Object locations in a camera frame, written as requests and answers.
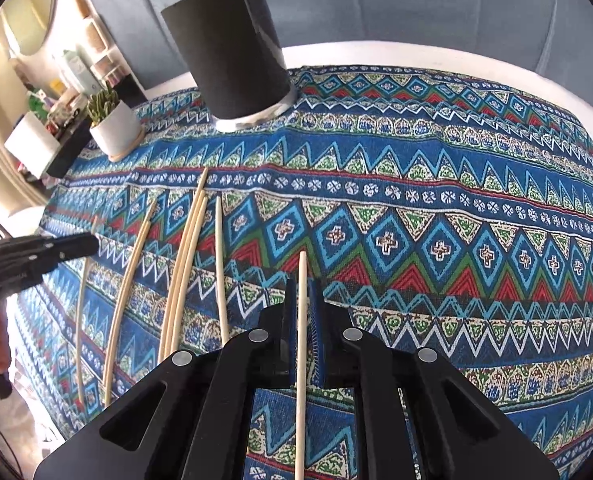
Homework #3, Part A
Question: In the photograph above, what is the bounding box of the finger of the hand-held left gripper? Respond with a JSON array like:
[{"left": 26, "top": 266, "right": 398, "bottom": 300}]
[{"left": 0, "top": 233, "right": 101, "bottom": 294}]

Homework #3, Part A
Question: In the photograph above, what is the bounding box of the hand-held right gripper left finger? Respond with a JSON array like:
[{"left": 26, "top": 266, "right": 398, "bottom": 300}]
[{"left": 32, "top": 278, "right": 298, "bottom": 480}]

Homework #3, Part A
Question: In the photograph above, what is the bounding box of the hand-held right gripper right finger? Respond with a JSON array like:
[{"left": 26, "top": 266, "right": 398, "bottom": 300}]
[{"left": 309, "top": 280, "right": 560, "bottom": 480}]

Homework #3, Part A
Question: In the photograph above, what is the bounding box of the wooden chopstick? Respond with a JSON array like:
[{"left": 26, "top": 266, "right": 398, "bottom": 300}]
[
  {"left": 75, "top": 210, "right": 100, "bottom": 406},
  {"left": 294, "top": 251, "right": 308, "bottom": 480},
  {"left": 167, "top": 196, "right": 210, "bottom": 357},
  {"left": 158, "top": 167, "right": 210, "bottom": 362},
  {"left": 215, "top": 196, "right": 230, "bottom": 345},
  {"left": 101, "top": 199, "right": 158, "bottom": 407}
]

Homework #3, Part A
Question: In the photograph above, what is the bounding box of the black cylindrical cup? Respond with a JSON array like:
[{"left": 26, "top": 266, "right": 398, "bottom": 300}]
[{"left": 160, "top": 0, "right": 297, "bottom": 133}]

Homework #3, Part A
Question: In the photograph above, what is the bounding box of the white paper roll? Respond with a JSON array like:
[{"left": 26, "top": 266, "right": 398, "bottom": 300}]
[{"left": 4, "top": 111, "right": 61, "bottom": 180}]

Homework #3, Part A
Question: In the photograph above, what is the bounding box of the black shelf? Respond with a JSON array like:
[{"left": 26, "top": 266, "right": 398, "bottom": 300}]
[{"left": 45, "top": 119, "right": 95, "bottom": 179}]

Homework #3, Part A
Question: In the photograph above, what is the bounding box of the succulent in white pot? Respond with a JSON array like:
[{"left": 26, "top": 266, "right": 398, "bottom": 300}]
[{"left": 85, "top": 82, "right": 146, "bottom": 163}]

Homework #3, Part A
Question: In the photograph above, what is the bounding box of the white spray bottle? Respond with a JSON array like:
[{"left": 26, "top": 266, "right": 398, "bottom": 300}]
[{"left": 59, "top": 49, "right": 95, "bottom": 94}]

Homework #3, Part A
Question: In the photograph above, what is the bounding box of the blue patterned tablecloth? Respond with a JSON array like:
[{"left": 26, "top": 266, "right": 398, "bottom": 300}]
[{"left": 14, "top": 64, "right": 593, "bottom": 480}]

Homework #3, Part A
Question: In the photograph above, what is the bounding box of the beige cylindrical container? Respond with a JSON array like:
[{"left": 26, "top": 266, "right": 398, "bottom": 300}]
[{"left": 83, "top": 17, "right": 110, "bottom": 54}]

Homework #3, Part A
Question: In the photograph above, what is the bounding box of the grey backdrop cloth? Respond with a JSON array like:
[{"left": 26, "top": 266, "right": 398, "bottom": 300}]
[{"left": 71, "top": 0, "right": 593, "bottom": 116}]

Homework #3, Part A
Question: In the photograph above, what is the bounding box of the round wall mirror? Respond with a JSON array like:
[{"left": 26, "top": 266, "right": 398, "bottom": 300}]
[{"left": 0, "top": 0, "right": 60, "bottom": 56}]

